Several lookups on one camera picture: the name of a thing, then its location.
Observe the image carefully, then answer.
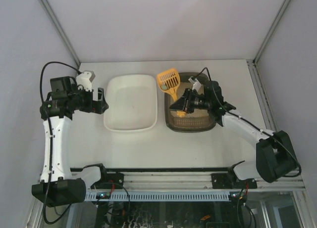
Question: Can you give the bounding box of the grey slotted cable duct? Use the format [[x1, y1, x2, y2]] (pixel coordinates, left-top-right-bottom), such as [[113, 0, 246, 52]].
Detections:
[[85, 191, 230, 202]]

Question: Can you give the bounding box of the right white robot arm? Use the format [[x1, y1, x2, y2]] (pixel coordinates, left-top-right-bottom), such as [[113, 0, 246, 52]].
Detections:
[[169, 81, 302, 183]]

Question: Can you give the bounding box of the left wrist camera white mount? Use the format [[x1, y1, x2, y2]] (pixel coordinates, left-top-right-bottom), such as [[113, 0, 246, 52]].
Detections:
[[76, 71, 95, 91]]

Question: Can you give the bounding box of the yellow litter scoop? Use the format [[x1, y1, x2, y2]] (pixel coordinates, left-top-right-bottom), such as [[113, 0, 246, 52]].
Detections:
[[157, 68, 180, 102]]

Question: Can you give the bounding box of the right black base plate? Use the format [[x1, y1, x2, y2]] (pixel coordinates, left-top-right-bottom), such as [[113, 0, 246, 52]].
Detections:
[[211, 172, 258, 189]]

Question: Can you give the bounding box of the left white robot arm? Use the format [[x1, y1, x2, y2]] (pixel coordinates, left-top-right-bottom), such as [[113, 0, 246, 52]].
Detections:
[[31, 71, 108, 208]]

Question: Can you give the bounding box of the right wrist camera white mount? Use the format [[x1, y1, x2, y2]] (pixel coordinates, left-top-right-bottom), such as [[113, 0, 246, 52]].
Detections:
[[188, 76, 202, 92]]

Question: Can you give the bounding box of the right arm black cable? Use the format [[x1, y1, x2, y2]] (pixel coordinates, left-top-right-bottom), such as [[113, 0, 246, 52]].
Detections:
[[195, 67, 302, 177]]

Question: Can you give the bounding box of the aluminium front rail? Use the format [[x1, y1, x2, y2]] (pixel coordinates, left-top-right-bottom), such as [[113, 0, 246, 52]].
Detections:
[[36, 170, 306, 191]]

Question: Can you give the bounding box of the right aluminium side rail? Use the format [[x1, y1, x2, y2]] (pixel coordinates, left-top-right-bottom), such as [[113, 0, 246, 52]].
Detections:
[[246, 59, 278, 131]]

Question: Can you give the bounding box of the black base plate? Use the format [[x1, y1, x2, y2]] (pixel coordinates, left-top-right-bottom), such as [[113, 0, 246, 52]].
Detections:
[[211, 172, 258, 189], [89, 172, 124, 189]]

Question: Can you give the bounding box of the white plastic tray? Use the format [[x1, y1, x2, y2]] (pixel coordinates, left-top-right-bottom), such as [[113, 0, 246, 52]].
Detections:
[[104, 74, 158, 132]]

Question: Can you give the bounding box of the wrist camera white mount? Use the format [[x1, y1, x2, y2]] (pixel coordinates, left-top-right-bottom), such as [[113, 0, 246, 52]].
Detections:
[[76, 71, 95, 91], [188, 76, 202, 92]]

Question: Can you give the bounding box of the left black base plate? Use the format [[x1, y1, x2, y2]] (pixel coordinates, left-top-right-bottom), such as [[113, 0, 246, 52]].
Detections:
[[89, 172, 124, 189]]

